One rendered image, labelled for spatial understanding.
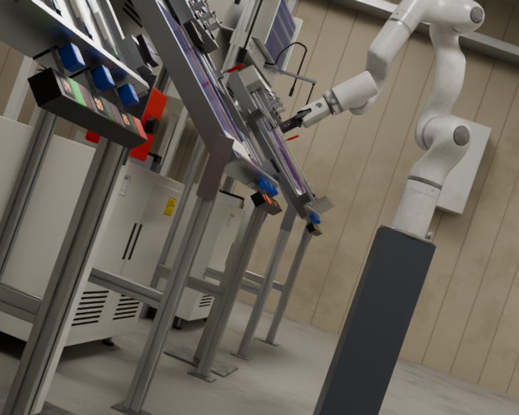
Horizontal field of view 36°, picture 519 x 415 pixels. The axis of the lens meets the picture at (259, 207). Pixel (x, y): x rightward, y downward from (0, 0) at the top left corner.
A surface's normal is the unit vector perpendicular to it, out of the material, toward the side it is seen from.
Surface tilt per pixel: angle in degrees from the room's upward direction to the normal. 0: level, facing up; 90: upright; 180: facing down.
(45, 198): 90
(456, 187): 90
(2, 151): 90
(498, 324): 90
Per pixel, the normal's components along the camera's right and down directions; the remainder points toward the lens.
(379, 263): -0.03, -0.04
